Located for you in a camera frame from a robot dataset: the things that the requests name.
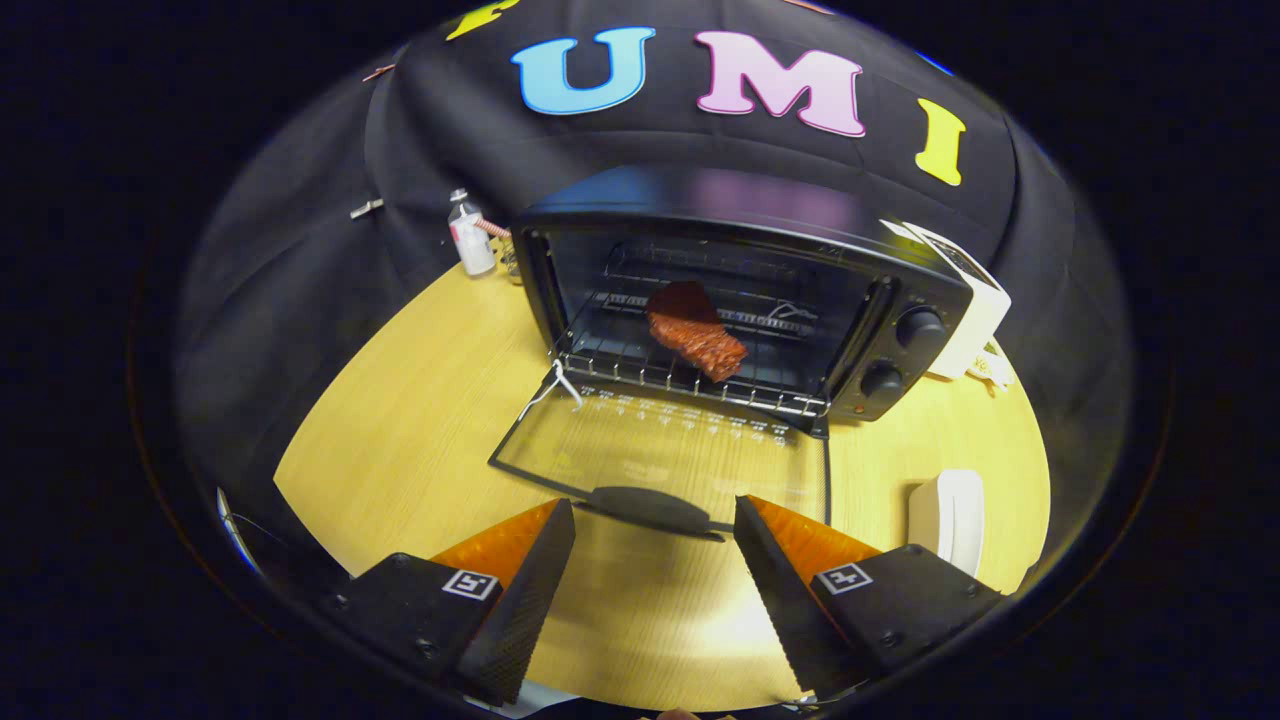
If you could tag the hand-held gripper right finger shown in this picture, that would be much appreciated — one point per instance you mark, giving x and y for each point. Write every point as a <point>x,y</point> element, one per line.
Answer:
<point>785,610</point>

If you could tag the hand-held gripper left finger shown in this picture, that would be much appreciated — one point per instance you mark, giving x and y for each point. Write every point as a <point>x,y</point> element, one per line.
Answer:
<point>520,610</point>

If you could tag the red steak piece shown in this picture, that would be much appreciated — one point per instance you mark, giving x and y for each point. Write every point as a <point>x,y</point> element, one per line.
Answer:
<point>695,330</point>

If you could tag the black toaster oven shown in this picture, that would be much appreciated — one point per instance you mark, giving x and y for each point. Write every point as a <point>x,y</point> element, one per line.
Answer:
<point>720,220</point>

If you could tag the white slot toaster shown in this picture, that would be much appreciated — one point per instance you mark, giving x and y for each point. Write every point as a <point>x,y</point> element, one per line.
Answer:
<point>975,300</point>

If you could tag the white ribbed tray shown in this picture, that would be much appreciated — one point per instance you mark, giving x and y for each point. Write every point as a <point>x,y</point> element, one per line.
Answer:
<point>950,515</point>

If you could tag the white divided dish with grains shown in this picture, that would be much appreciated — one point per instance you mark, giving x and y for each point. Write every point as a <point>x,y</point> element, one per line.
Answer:
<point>992,368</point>

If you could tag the small clear plastic bottle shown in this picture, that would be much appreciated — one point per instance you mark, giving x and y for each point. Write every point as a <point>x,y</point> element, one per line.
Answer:
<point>472,240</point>

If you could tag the black backdrop cloth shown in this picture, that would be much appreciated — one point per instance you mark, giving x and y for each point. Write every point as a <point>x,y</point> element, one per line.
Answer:
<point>300,250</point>

